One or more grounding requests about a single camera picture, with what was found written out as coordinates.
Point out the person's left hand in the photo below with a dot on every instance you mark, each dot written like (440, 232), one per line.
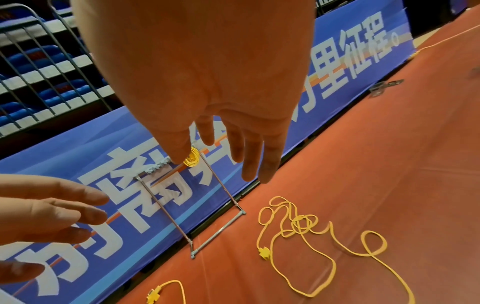
(45, 219)

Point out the person's right hand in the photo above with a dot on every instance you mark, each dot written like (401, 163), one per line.
(202, 59)

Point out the metal rack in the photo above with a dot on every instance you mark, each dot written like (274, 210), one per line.
(217, 228)

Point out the rows of blue seats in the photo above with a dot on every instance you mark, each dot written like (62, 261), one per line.
(37, 77)

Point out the blue banner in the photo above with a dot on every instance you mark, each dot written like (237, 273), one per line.
(352, 59)

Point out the small grey floor object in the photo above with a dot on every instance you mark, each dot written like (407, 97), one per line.
(385, 87)

